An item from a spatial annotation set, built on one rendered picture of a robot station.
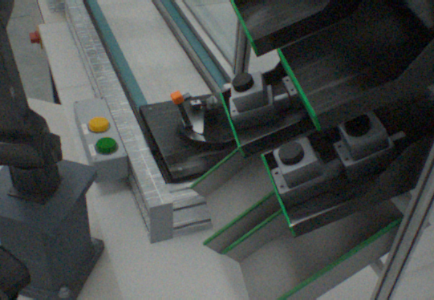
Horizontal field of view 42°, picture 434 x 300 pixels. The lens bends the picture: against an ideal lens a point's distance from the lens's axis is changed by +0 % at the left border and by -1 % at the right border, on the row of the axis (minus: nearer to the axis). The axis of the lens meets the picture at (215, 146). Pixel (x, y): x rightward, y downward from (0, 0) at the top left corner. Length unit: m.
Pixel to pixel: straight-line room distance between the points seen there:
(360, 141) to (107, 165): 0.59
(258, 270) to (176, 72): 0.71
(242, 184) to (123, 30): 0.80
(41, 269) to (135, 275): 0.17
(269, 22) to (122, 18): 1.01
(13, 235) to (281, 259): 0.42
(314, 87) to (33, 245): 0.52
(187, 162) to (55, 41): 0.75
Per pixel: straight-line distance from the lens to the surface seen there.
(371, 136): 0.67
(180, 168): 1.07
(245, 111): 0.78
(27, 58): 3.33
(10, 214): 0.89
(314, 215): 0.66
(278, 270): 0.84
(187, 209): 1.05
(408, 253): 0.73
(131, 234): 1.10
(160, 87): 1.38
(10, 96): 0.74
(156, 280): 1.03
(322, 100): 0.60
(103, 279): 1.04
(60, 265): 0.96
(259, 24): 0.73
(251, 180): 0.93
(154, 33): 1.61
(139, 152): 1.13
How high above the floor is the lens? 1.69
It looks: 40 degrees down
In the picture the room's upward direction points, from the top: 5 degrees clockwise
